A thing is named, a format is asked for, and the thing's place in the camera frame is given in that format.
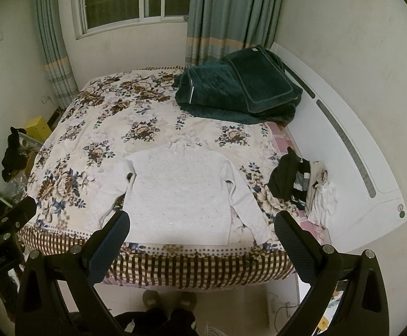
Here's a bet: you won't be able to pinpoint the white knit sweater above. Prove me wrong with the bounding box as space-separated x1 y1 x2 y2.
86 142 273 246

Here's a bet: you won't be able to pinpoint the pile of dark and white clothes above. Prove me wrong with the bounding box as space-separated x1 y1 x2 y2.
266 147 339 229

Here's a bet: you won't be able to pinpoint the yellow box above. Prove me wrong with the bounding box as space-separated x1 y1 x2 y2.
24 116 52 143

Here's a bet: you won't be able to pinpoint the grey slippers on floor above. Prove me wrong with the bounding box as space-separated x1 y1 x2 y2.
142 290 197 312

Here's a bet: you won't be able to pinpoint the floral bed sheet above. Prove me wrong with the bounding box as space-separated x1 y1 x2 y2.
19 67 294 290

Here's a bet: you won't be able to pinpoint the white bed headboard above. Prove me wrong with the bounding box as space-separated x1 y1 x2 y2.
271 43 407 253

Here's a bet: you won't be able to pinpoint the dark green blanket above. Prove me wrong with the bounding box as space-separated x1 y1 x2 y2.
173 46 302 124

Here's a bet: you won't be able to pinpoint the left green curtain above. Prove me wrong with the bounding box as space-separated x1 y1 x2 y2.
31 0 79 110

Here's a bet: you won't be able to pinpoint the green curtain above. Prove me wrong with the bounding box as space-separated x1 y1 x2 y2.
185 0 282 67
31 0 79 110

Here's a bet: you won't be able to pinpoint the right green curtain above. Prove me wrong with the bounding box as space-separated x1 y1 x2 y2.
185 0 282 67

